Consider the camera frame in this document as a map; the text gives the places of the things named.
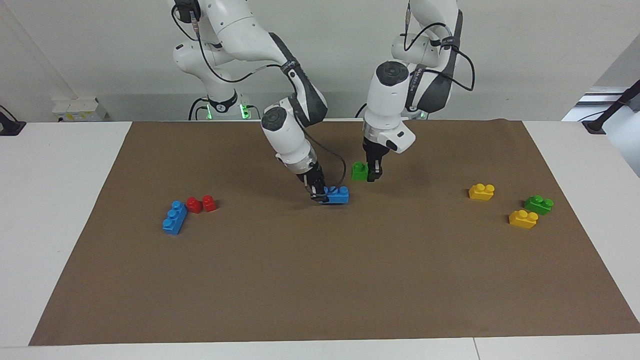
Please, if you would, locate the blue three-stud toy brick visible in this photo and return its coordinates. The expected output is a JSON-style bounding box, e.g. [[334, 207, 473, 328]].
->
[[320, 186, 350, 205], [161, 200, 189, 236]]

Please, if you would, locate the brown paper mat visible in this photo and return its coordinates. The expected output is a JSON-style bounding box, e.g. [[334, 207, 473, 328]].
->
[[28, 119, 640, 347]]

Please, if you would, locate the yellow two-stud toy brick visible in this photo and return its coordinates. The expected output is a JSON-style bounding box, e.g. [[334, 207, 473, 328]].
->
[[508, 209, 539, 230], [468, 183, 496, 201]]

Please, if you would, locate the black stand with pole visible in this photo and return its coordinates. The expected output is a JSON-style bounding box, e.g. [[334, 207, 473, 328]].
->
[[582, 79, 640, 135]]

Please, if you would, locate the black table clamp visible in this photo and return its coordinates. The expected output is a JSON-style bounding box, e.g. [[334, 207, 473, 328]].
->
[[0, 105, 27, 137]]

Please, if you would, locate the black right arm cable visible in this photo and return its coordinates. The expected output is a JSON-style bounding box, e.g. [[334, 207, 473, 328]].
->
[[171, 4, 348, 202]]

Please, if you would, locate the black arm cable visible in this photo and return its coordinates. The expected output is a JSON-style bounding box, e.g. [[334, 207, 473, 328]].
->
[[402, 0, 475, 93], [171, 4, 348, 202]]

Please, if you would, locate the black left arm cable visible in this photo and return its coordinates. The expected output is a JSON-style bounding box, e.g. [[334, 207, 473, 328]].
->
[[402, 0, 475, 93]]

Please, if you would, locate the black right base cable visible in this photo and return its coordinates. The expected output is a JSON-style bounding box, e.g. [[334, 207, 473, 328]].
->
[[188, 98, 212, 121]]

